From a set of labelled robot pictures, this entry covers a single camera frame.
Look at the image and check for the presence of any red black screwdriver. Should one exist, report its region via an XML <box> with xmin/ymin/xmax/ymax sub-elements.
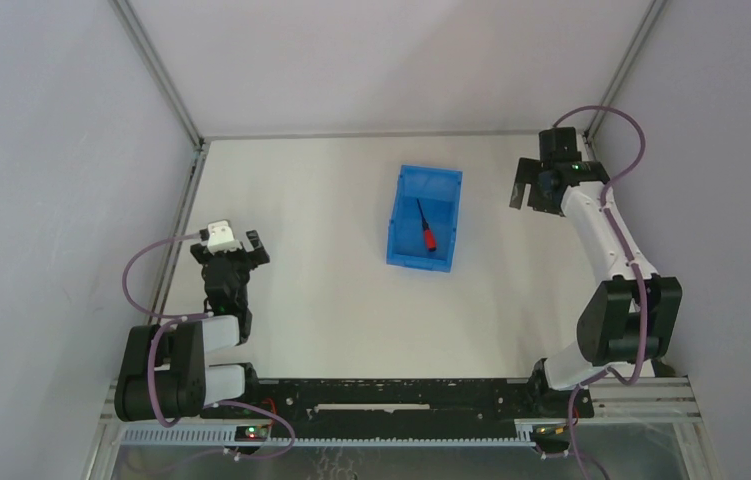
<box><xmin>416</xmin><ymin>198</ymin><xmax>437</xmax><ymax>253</ymax></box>

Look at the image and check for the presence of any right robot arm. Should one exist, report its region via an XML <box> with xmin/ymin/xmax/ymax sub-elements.
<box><xmin>510</xmin><ymin>127</ymin><xmax>682</xmax><ymax>391</ymax></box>

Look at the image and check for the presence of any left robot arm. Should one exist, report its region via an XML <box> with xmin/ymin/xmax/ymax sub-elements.
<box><xmin>114</xmin><ymin>222</ymin><xmax>270</xmax><ymax>427</ymax></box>

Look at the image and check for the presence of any blue plastic bin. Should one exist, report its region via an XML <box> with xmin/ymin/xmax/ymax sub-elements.
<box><xmin>386</xmin><ymin>165</ymin><xmax>463</xmax><ymax>273</ymax></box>

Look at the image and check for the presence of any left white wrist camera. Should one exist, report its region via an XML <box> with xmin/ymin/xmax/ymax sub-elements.
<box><xmin>199</xmin><ymin>220</ymin><xmax>244</xmax><ymax>254</ymax></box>

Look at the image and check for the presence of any grey cable duct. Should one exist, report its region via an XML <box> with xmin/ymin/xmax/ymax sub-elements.
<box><xmin>121</xmin><ymin>424</ymin><xmax>535</xmax><ymax>447</ymax></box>

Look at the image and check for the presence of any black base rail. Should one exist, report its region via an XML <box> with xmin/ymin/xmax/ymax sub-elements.
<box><xmin>202</xmin><ymin>377</ymin><xmax>595</xmax><ymax>441</ymax></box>

